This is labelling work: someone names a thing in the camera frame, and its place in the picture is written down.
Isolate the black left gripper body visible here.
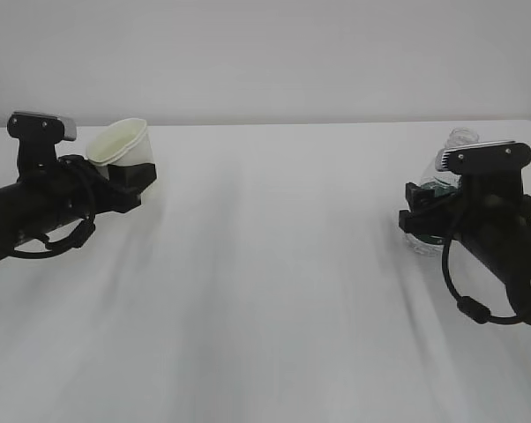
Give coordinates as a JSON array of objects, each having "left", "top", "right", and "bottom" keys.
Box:
[{"left": 17, "top": 155, "right": 141, "bottom": 229}]

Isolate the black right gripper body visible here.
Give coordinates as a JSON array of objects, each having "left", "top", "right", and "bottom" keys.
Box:
[{"left": 399, "top": 171, "right": 531, "bottom": 239}]

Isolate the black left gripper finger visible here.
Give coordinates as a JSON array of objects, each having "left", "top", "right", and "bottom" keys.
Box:
[{"left": 108, "top": 163, "right": 157, "bottom": 195}]

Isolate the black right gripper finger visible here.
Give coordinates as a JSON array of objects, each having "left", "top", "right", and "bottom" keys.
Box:
[{"left": 405, "top": 182, "right": 445, "bottom": 212}]

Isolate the clear plastic water bottle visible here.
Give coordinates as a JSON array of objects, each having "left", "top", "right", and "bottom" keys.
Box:
[{"left": 404, "top": 128, "right": 480, "bottom": 256}]

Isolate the white paper cup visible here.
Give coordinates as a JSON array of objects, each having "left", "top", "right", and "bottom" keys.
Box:
[{"left": 86, "top": 118, "right": 154, "bottom": 167}]

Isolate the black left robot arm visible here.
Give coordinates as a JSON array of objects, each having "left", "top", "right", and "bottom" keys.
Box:
[{"left": 0, "top": 155, "right": 157, "bottom": 261}]

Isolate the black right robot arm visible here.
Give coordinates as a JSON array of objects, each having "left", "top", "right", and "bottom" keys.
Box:
[{"left": 399, "top": 172, "right": 531, "bottom": 326}]

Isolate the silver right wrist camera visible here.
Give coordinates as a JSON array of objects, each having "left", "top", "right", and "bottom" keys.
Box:
[{"left": 435, "top": 140, "right": 531, "bottom": 175}]

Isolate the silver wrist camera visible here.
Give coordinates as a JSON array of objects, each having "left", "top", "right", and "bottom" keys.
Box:
[
  {"left": 435, "top": 140, "right": 531, "bottom": 175},
  {"left": 6, "top": 111, "right": 77, "bottom": 176}
]

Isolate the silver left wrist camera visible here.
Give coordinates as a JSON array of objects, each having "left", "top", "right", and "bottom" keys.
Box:
[{"left": 6, "top": 111, "right": 77, "bottom": 176}]

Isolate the black right camera cable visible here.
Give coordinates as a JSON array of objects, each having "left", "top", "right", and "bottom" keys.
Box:
[{"left": 440, "top": 211, "right": 531, "bottom": 326}]

